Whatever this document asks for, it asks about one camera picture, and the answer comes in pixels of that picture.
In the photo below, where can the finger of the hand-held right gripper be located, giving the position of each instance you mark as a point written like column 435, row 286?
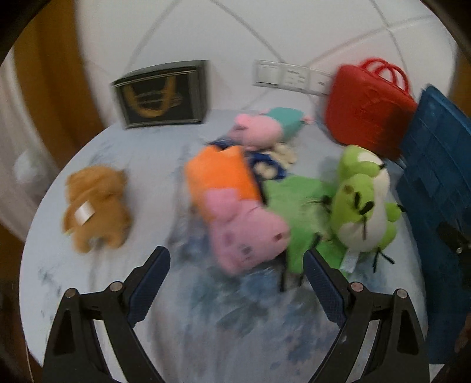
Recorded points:
column 456, row 241

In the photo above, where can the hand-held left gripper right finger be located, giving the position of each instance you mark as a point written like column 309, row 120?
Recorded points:
column 323, row 287

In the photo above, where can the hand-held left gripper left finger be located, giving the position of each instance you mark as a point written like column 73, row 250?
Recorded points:
column 149, row 287

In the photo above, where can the blue plastic crate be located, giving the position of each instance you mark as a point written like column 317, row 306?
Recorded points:
column 438, row 165

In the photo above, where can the pink pig plush orange dress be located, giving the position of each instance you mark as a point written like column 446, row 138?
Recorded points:
column 239, row 221

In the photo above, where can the green frog plush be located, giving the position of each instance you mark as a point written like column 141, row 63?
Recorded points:
column 362, row 206

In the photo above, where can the flat green plush toy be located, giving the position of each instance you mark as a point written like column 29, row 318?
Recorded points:
column 298, row 199

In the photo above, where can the brown plush bear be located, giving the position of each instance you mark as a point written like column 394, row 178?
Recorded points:
column 97, row 210

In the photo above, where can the navy plush with white flower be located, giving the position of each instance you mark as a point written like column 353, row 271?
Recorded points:
column 270, row 164

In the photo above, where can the red plastic carry case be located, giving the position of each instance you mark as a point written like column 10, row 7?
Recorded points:
column 368, row 110

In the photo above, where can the pink pig plush teal dress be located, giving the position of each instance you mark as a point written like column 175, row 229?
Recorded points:
column 272, row 125

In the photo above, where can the white plastic bag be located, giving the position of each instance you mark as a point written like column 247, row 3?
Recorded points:
column 27, row 165

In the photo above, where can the white curtain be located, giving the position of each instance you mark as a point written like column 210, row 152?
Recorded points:
column 7, row 147

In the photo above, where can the brown wooden wall trim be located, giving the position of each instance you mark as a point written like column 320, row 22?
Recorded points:
column 48, row 73

